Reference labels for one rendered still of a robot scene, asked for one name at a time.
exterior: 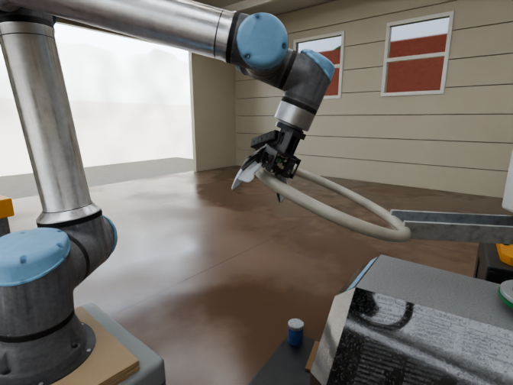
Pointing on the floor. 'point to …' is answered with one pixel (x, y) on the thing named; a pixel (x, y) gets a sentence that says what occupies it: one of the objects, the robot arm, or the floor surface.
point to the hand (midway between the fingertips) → (255, 195)
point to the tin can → (295, 331)
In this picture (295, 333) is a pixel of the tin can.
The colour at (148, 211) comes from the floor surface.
